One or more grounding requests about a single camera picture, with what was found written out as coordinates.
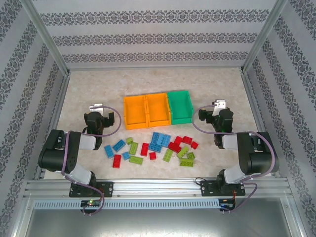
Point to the orange plastic bin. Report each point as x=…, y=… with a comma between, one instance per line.
x=134, y=111
x=156, y=108

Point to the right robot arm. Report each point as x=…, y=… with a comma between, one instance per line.
x=256, y=158

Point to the aluminium side rail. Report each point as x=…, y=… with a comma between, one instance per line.
x=251, y=98
x=60, y=98

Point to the small red lego brick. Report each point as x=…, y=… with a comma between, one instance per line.
x=194, y=145
x=177, y=140
x=152, y=155

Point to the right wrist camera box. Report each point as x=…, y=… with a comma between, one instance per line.
x=220, y=103

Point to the aluminium frame post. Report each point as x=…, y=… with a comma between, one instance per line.
x=42, y=32
x=266, y=32

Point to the long lime lego brick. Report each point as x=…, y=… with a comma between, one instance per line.
x=133, y=148
x=136, y=160
x=183, y=152
x=186, y=162
x=168, y=155

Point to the small circuit board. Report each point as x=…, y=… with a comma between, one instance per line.
x=227, y=205
x=90, y=203

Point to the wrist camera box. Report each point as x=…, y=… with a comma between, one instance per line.
x=220, y=103
x=96, y=106

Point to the grey metal panel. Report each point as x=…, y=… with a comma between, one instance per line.
x=158, y=224

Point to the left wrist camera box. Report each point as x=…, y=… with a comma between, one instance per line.
x=96, y=106

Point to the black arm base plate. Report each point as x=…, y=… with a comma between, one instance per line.
x=107, y=188
x=206, y=188

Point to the small blue lego brick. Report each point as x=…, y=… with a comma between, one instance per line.
x=126, y=155

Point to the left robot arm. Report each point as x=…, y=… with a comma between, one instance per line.
x=56, y=148

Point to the long red lego brick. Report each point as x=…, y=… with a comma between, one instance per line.
x=144, y=149
x=186, y=140
x=174, y=147
x=117, y=161

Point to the aluminium mounting rail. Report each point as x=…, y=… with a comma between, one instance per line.
x=158, y=186

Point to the small lime lego brick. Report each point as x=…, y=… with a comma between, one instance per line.
x=190, y=155
x=129, y=141

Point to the green plastic bin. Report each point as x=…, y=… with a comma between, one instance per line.
x=180, y=106

